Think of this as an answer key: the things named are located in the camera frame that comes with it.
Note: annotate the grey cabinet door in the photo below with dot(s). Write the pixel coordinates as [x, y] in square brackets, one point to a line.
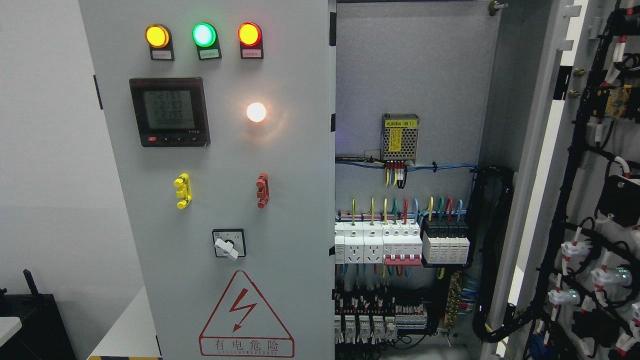
[288, 241]
[569, 283]

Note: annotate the red terminal connector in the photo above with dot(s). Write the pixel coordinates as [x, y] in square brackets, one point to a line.
[263, 190]

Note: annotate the metal mesh power supply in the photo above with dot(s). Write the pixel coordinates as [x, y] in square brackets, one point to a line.
[400, 134]

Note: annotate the white glowing indicator light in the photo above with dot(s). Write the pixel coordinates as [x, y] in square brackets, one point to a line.
[256, 112]

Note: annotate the white socket breaker row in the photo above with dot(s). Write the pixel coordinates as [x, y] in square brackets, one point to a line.
[378, 243]

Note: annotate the yellow terminal connector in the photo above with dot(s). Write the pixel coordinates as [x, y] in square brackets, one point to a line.
[183, 192]

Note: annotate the black white surge protector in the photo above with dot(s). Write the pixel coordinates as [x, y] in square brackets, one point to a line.
[445, 243]

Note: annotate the lower relay terminal row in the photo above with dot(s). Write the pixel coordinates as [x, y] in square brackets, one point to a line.
[364, 317]

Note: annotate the red indicator light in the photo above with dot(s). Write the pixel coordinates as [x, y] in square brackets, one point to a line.
[250, 37]

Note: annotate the red electrical warning sticker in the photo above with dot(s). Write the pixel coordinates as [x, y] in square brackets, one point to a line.
[244, 324]

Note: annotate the black digital power meter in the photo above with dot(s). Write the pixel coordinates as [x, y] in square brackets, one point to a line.
[170, 112]

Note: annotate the brass terminal bar right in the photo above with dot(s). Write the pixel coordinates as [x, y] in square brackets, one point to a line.
[452, 302]

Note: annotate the green indicator light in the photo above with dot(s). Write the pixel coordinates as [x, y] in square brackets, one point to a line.
[205, 37]

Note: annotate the yellow indicator light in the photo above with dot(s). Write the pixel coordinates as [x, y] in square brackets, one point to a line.
[160, 43]

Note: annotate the black box on floor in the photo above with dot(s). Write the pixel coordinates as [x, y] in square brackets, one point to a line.
[42, 335]

